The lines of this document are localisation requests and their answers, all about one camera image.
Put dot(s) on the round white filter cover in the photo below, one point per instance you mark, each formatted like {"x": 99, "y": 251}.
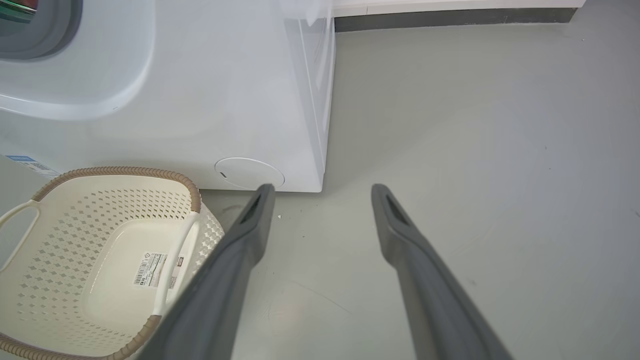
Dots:
{"x": 247, "y": 172}

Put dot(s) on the blue white energy label sticker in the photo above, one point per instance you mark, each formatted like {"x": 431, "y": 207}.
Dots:
{"x": 32, "y": 166}

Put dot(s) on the white barcode label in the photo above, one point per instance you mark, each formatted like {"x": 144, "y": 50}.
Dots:
{"x": 149, "y": 269}

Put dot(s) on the grey rubber door gasket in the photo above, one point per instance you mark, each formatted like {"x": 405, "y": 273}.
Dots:
{"x": 62, "y": 30}

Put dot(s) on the cream perforated laundry basket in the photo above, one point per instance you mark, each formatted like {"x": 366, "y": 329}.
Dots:
{"x": 60, "y": 240}

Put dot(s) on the dark grey wall baseboard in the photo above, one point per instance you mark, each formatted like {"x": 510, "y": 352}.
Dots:
{"x": 450, "y": 20}

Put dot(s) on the white front-load washing machine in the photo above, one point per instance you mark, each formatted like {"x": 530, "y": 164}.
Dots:
{"x": 210, "y": 100}

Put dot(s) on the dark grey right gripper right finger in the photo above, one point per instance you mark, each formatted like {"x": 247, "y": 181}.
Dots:
{"x": 430, "y": 290}

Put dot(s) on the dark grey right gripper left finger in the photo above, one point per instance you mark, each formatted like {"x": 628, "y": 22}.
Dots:
{"x": 225, "y": 280}

